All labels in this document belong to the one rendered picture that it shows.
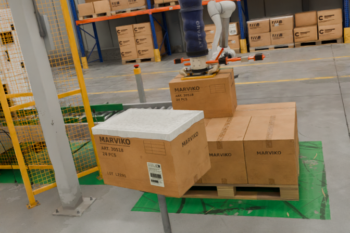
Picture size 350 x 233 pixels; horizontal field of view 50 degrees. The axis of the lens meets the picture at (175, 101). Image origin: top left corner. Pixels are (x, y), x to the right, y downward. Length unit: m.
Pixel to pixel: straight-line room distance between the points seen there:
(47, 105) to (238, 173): 1.72
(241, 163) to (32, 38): 2.00
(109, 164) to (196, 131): 0.60
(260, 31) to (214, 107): 7.24
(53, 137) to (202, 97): 1.44
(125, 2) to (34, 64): 8.83
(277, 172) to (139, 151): 1.35
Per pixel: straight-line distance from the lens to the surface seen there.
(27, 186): 3.97
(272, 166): 3.16
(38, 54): 3.31
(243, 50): 10.85
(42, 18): 3.37
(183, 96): 3.72
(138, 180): 2.35
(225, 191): 3.34
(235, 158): 3.17
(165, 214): 2.63
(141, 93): 4.65
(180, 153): 2.17
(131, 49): 12.14
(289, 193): 3.27
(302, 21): 11.20
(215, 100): 3.66
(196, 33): 3.67
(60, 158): 3.48
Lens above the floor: 1.71
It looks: 15 degrees down
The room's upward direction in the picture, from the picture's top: 9 degrees counter-clockwise
